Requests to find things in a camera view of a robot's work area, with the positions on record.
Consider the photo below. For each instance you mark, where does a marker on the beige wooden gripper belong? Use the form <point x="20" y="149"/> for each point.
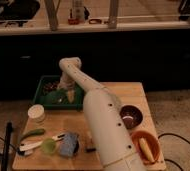
<point x="70" y="95"/>

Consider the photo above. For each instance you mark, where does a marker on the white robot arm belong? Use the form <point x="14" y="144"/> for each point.
<point x="101" y="109"/>

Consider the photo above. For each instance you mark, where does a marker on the dark grape bunch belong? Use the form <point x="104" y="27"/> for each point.
<point x="49" y="87"/>

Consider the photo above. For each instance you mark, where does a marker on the green plastic tray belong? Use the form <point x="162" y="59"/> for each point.
<point x="57" y="100"/>

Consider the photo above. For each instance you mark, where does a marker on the blue sponge cloth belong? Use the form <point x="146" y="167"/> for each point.
<point x="68" y="144"/>

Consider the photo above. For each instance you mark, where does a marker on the black plate under cloth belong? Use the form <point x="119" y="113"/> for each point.
<point x="76" y="148"/>

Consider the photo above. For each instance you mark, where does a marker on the small green cup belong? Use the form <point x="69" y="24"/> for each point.
<point x="48" y="146"/>

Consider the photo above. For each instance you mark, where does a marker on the brown rectangular block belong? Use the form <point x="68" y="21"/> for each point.
<point x="89" y="145"/>

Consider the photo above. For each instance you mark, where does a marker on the dark brown bowl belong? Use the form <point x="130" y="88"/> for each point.
<point x="131" y="116"/>

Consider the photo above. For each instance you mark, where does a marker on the black vertical pole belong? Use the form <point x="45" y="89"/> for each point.
<point x="5" y="158"/>

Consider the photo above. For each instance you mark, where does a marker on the white bottle on shelf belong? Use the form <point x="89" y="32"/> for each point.
<point x="79" y="11"/>

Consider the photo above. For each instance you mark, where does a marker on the yellow toy corn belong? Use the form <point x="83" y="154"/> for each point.
<point x="146" y="150"/>

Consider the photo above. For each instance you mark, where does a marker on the orange bowl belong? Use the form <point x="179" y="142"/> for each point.
<point x="152" y="142"/>

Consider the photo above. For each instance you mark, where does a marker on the black bag on shelf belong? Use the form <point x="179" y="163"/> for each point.
<point x="18" y="11"/>

